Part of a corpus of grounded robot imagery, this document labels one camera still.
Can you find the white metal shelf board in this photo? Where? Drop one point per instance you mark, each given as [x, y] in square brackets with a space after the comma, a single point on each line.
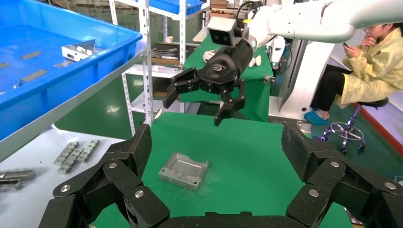
[157, 70]
[141, 105]

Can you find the green cloth covered table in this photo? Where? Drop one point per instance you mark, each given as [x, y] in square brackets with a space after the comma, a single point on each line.
[255, 91]

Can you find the gray metal parts pile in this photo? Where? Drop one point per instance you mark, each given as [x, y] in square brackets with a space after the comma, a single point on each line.
[163, 53]

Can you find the gray tape strip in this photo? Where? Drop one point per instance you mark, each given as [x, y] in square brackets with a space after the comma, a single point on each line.
[63, 64]
[4, 65]
[31, 55]
[34, 75]

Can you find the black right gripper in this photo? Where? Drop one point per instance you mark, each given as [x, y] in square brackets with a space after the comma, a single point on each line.
[225, 67]

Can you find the white slotted shelf post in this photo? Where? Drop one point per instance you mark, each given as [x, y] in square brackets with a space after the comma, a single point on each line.
[146, 78]
[182, 47]
[127, 104]
[113, 12]

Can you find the green cloth mat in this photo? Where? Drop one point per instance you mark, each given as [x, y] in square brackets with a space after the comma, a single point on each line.
[245, 163]

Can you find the white robot torso column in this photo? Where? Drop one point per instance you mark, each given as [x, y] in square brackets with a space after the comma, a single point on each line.
[302, 78]

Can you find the seated person in yellow coat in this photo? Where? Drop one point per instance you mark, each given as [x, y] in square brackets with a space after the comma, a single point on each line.
[374, 72]

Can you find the white handheld device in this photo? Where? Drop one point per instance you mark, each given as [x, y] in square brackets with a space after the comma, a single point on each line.
[208, 56]

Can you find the blue plastic tray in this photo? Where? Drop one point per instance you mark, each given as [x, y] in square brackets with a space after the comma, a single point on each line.
[78, 81]

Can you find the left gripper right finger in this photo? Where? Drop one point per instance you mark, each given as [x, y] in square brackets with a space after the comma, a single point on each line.
[299, 148]

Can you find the small white cup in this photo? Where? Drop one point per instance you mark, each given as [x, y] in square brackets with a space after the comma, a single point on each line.
[169, 39]

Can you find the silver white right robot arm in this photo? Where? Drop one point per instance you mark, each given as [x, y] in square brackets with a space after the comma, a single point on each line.
[314, 22]

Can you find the black stool with chrome base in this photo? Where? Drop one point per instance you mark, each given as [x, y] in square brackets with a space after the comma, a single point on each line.
[374, 103]

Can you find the brown cardboard box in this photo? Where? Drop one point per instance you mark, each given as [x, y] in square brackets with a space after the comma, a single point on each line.
[218, 3]

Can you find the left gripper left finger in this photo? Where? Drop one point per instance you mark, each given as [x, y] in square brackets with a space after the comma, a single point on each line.
[138, 148]

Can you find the silver sheet metal bracket part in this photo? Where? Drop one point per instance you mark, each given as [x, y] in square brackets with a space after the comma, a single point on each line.
[74, 53]
[182, 171]

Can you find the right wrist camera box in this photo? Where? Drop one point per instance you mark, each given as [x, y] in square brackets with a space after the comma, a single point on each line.
[222, 30]

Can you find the blue plastic bin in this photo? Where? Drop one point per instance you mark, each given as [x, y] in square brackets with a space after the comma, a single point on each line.
[170, 4]

